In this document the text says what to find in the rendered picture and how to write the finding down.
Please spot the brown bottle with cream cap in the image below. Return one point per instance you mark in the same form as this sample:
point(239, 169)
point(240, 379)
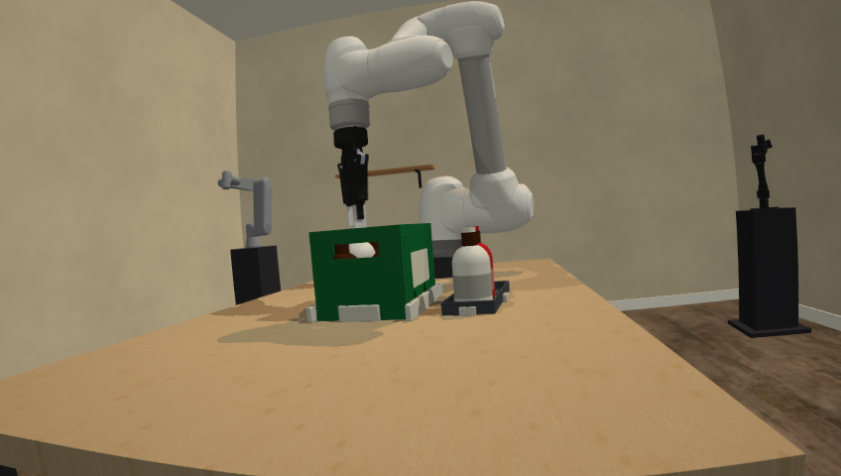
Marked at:
point(342, 252)

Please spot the white bottle with grey label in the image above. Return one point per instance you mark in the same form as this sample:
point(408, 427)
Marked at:
point(471, 269)
point(362, 250)

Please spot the red bottle with pale label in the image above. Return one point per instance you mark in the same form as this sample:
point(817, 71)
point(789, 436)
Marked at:
point(490, 255)

